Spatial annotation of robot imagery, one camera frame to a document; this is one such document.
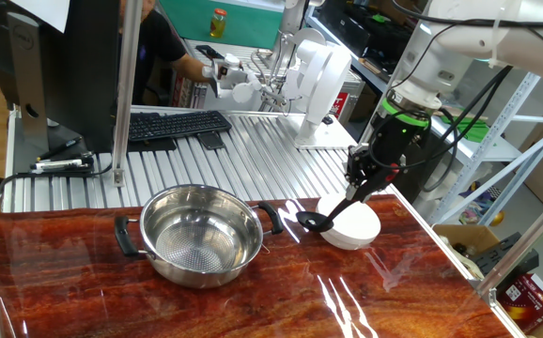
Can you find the black computer monitor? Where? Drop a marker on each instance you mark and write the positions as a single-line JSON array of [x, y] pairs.
[[74, 84]]

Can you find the black flat pad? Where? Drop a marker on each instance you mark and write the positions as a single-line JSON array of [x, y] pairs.
[[154, 145]]

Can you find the red printed carton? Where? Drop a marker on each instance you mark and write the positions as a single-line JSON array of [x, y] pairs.
[[527, 305]]

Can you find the glass jar orange lid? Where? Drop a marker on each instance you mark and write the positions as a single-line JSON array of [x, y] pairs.
[[218, 23]]

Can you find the aluminium equipment case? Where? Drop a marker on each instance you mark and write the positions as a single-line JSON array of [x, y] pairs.
[[248, 51]]

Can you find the brown cardboard box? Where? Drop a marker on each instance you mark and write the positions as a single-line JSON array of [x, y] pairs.
[[459, 232]]

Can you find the black cabinet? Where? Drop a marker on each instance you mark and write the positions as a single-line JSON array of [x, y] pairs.
[[412, 183]]

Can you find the black pen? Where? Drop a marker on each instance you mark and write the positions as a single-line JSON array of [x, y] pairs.
[[60, 149]]

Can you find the black white handheld tool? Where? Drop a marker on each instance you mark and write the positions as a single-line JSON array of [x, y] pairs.
[[60, 164]]

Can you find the white ceramic bowl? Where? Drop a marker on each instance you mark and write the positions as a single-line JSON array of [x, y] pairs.
[[356, 230]]

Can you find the black plastic ladle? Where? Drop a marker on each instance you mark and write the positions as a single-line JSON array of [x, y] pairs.
[[314, 221]]

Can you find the small black puck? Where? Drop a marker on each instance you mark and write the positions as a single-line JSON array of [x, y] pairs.
[[327, 119]]

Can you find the white haptic control device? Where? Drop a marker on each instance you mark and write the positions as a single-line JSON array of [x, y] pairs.
[[321, 84]]

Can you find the white metal shelving rack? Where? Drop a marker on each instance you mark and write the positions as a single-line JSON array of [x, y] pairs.
[[506, 152]]

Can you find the green plastic bag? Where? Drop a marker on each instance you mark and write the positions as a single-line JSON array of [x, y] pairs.
[[471, 130]]

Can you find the colourful toy pile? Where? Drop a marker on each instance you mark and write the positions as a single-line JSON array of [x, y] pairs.
[[480, 206]]

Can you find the wood grain table mat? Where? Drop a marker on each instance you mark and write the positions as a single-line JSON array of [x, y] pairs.
[[252, 305]]

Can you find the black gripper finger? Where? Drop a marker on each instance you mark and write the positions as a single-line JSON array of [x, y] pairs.
[[356, 168], [376, 172]]

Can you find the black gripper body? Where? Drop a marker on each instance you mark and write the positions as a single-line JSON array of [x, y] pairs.
[[393, 141]]

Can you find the white paper note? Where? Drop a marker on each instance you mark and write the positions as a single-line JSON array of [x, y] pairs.
[[41, 11]]

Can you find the black plastic case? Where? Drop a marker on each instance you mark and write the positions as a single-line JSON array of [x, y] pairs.
[[501, 256]]

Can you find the person in black shirt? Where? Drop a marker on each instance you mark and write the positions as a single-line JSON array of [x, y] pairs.
[[159, 42]]

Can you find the black keyboard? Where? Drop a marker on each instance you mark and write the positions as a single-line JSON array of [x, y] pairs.
[[177, 124]]

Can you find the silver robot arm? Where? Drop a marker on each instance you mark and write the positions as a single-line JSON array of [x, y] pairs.
[[511, 35]]

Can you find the operator bare forearm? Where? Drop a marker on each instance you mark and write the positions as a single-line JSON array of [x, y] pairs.
[[191, 68]]

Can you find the black plastic crate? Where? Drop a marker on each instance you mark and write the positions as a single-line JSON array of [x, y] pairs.
[[370, 33]]

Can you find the black smartphone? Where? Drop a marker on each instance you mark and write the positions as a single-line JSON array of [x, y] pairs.
[[208, 50], [210, 140]]

